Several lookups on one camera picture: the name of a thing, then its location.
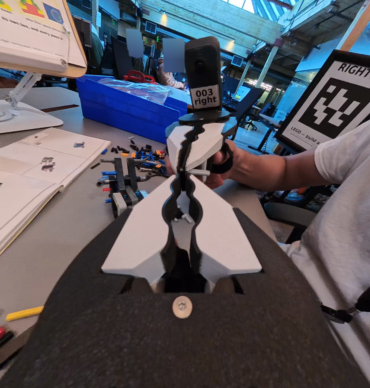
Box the red plastic basket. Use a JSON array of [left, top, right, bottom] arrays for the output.
[[123, 70, 158, 84]]

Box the partly built lego model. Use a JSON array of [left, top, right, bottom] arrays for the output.
[[96, 158, 170, 219]]

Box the framed black white marker poster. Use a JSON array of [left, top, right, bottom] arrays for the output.
[[274, 49, 370, 152]]

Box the black office chair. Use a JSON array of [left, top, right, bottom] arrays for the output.
[[262, 202, 317, 244]]

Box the white instruction booklet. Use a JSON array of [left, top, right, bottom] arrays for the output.
[[0, 127, 111, 264]]

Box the board with printed sheet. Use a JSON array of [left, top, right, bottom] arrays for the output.
[[0, 0, 88, 79]]

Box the person's right hand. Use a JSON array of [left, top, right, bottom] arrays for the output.
[[164, 139, 250, 190]]

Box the blue plastic storage bin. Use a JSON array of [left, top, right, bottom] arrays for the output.
[[76, 74, 188, 144]]

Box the clear plastic bag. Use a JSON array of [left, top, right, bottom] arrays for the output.
[[97, 77, 173, 105]]

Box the person's right forearm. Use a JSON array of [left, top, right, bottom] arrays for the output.
[[247, 142, 322, 193]]

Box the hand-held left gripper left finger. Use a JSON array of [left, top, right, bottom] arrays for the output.
[[101, 175, 185, 286]]

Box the yellow lego axle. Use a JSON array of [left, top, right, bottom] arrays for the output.
[[5, 306, 44, 322]]

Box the small black grey lego assembly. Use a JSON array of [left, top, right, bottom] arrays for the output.
[[172, 206, 193, 224]]

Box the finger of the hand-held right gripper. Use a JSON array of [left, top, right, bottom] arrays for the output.
[[184, 123, 226, 172], [166, 124, 194, 175]]

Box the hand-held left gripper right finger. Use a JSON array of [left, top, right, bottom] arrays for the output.
[[180, 174, 263, 285]]

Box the pile of small lego pins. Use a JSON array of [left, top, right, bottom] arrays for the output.
[[111, 136, 170, 179]]

